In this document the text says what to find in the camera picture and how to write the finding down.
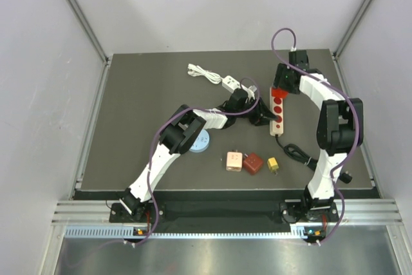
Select white power strip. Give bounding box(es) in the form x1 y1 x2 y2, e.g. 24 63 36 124
221 75 241 93

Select round light blue socket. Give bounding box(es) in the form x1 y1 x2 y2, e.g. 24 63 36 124
189 129 210 153

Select purple cable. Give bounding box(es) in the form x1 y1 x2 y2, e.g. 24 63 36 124
271 28 361 245
147 77 260 245

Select slotted cable duct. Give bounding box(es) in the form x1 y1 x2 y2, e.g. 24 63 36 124
64 225 321 240

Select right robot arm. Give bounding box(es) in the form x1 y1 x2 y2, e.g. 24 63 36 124
273 48 363 221

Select pink cube plug adapter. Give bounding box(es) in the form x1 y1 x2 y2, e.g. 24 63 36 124
226 151 243 172

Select red cube plug adapter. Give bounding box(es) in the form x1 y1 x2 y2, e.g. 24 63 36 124
271 88 288 99

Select white coiled power cable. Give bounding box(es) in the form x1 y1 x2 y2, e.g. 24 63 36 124
187 63 226 85

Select cream power strip red sockets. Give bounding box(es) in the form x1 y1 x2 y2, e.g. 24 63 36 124
270 88 284 137

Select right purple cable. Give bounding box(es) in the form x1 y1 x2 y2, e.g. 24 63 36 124
271 28 361 245

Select yellow cube plug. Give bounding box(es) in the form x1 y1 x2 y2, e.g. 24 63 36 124
267 157 279 175

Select black power cable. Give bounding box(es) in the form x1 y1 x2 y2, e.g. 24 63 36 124
274 133 353 184

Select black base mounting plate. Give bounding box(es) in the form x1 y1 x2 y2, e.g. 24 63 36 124
108 200 339 225

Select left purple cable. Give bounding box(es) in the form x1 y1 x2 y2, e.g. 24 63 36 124
147 77 260 245

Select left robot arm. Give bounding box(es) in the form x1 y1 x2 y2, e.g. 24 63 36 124
119 88 280 222

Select brown cube plug adapter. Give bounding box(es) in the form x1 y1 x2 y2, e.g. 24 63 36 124
242 153 263 175

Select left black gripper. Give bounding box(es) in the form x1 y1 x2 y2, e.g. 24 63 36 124
234 96 277 126

